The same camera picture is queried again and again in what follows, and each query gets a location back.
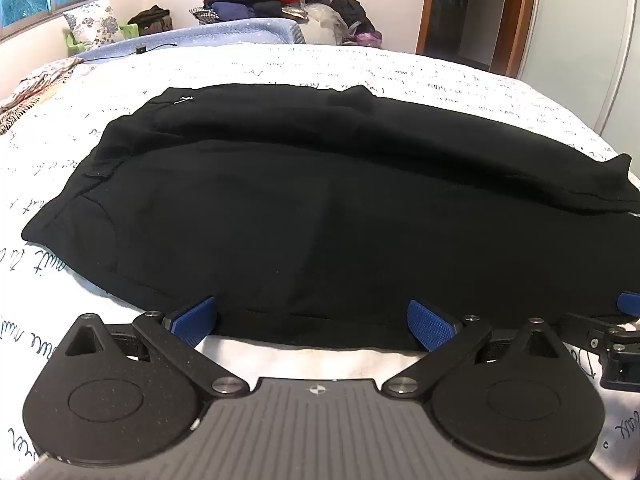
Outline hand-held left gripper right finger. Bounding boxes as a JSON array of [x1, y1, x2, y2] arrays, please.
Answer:
[[381, 300, 577, 402]]

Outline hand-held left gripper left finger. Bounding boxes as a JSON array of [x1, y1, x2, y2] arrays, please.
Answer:
[[57, 296, 249, 402]]

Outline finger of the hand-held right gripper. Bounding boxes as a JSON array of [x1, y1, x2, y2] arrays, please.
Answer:
[[562, 290, 640, 353]]

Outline black pants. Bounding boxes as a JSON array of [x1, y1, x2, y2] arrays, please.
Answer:
[[21, 85, 640, 353]]

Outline white wardrobe with flower stickers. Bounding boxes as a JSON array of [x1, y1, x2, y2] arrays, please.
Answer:
[[515, 0, 640, 156]]

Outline light blue blanket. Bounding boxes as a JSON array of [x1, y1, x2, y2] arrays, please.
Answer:
[[75, 17, 307, 63]]

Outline purple cloth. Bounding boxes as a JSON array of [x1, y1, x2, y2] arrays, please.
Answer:
[[342, 30, 383, 48]]

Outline green plastic chair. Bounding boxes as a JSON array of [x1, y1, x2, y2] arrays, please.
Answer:
[[67, 22, 141, 56]]

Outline brown bag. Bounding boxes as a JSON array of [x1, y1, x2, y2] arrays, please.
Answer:
[[127, 5, 173, 37]]

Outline floral pillow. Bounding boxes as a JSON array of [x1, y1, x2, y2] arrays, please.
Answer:
[[62, 0, 126, 47]]

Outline black bag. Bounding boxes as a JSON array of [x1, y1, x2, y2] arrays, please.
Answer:
[[330, 0, 377, 36]]

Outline clear plastic bag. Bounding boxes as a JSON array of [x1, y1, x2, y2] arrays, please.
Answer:
[[302, 4, 348, 43]]

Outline black cable with adapter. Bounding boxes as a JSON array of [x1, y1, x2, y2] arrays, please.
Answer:
[[82, 42, 178, 63]]

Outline wooden door frame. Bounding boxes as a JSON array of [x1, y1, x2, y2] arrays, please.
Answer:
[[415, 0, 543, 78]]

